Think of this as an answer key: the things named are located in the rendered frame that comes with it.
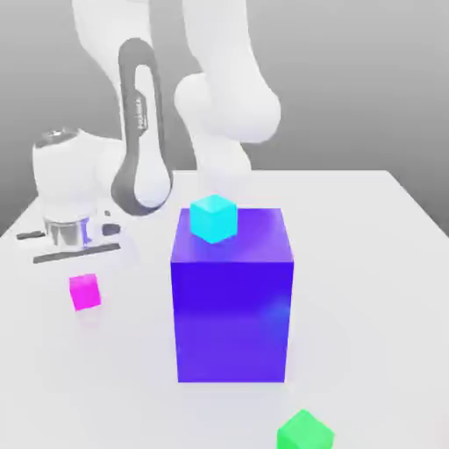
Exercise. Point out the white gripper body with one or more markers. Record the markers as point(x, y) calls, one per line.
point(75, 254)

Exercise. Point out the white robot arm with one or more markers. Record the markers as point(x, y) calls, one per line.
point(224, 87)

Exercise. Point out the small magenta cube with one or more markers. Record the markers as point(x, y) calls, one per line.
point(85, 292)

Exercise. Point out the small cyan cube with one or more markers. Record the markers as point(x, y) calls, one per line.
point(213, 219)

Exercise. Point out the small green cube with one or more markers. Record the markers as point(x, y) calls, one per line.
point(303, 432)

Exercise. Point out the large blue box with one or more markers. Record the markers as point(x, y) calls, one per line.
point(231, 315)

